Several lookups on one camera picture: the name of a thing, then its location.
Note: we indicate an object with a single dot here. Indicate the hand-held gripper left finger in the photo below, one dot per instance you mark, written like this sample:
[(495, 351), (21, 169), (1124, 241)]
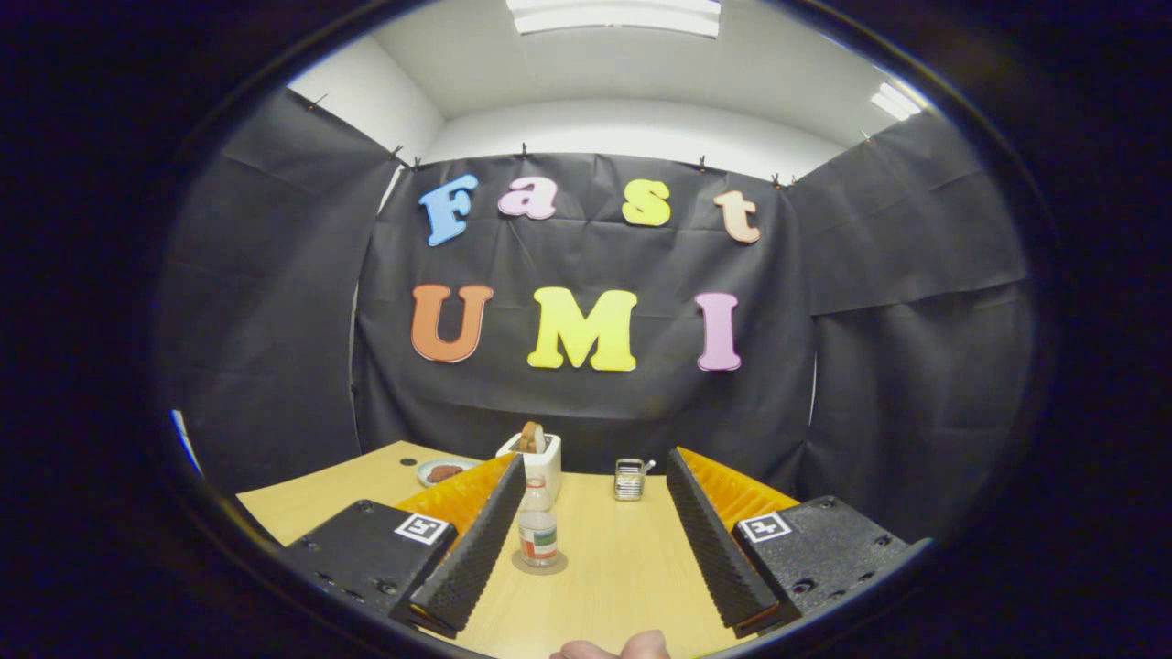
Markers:
[(472, 554)]

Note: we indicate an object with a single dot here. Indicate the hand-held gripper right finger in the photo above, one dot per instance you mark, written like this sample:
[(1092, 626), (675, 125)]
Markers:
[(719, 554)]

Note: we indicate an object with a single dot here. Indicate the clear plastic juice bottle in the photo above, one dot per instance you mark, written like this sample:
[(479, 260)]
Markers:
[(538, 540)]

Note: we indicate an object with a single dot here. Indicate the round brown coaster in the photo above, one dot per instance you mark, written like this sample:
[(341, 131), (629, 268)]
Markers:
[(560, 564)]

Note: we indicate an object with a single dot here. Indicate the brown meat pieces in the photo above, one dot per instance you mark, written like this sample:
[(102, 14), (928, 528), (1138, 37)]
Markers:
[(445, 473)]

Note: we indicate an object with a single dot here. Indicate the grey plate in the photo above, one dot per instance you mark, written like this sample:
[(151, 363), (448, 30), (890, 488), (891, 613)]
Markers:
[(424, 476)]

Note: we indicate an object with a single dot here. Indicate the wooden table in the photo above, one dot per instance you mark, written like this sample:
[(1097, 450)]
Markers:
[(623, 567)]

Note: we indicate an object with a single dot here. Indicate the white toaster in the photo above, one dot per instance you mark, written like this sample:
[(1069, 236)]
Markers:
[(547, 471)]

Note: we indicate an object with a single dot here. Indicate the small metal rack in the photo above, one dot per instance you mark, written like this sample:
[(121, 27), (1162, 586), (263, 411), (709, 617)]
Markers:
[(629, 480)]

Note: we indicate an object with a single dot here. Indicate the toast bread slice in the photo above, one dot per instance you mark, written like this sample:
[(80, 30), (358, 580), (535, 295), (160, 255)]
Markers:
[(531, 437)]

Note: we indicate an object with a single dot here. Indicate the black backdrop cloth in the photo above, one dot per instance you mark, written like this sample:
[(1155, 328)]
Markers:
[(586, 412)]

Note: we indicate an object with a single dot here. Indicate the small ceiling light panel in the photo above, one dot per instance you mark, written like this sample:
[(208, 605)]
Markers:
[(895, 102)]

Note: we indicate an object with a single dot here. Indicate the large ceiling light panel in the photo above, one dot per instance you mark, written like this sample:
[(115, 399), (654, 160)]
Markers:
[(613, 16)]

